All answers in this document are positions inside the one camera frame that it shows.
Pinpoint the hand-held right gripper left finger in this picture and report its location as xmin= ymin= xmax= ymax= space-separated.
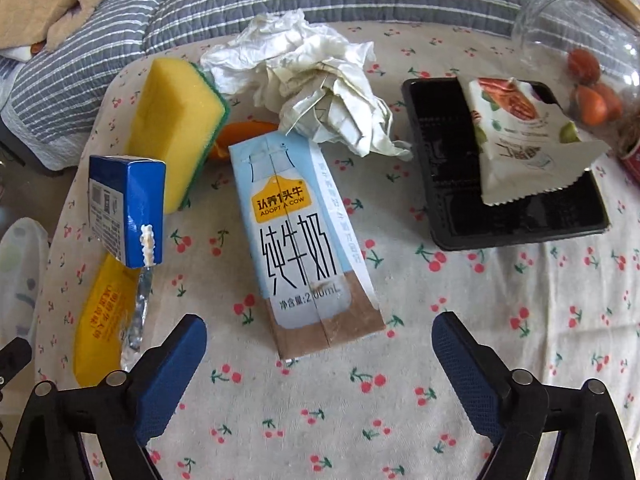
xmin=10 ymin=314 xmax=207 ymax=480

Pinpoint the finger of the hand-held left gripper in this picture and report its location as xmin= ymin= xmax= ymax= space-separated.
xmin=0 ymin=337 xmax=33 ymax=386

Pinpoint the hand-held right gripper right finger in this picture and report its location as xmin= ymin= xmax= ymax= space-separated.
xmin=431 ymin=311 xmax=636 ymax=480

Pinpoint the yellow foil wrapper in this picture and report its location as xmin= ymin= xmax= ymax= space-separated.
xmin=72 ymin=252 xmax=151 ymax=388

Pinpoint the small blue drink carton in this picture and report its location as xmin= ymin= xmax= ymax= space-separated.
xmin=89 ymin=155 xmax=167 ymax=268

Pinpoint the light blue milk carton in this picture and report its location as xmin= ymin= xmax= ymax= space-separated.
xmin=228 ymin=129 xmax=387 ymax=361

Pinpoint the black plastic tray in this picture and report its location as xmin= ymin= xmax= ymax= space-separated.
xmin=402 ymin=77 xmax=611 ymax=252

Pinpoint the white paper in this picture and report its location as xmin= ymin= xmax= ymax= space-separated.
xmin=200 ymin=11 xmax=415 ymax=160

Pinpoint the cherry print tablecloth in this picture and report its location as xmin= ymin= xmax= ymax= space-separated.
xmin=35 ymin=20 xmax=640 ymax=480

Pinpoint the white red snack packet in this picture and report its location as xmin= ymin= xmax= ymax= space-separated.
xmin=460 ymin=76 xmax=612 ymax=207

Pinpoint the orange peel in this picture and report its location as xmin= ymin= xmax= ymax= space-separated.
xmin=207 ymin=120 xmax=278 ymax=162

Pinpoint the yellow green sponge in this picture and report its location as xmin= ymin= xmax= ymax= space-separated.
xmin=122 ymin=57 xmax=232 ymax=213

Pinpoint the red round container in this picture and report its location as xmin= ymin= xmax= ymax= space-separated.
xmin=620 ymin=135 xmax=640 ymax=181

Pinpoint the small red tomato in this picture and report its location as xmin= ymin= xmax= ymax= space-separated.
xmin=575 ymin=82 xmax=623 ymax=127
xmin=567 ymin=49 xmax=601 ymax=85

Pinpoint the white cloth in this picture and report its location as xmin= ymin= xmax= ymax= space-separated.
xmin=0 ymin=42 xmax=48 ymax=63

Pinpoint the beige fleece blanket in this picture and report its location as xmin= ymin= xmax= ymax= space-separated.
xmin=0 ymin=0 xmax=121 ymax=53

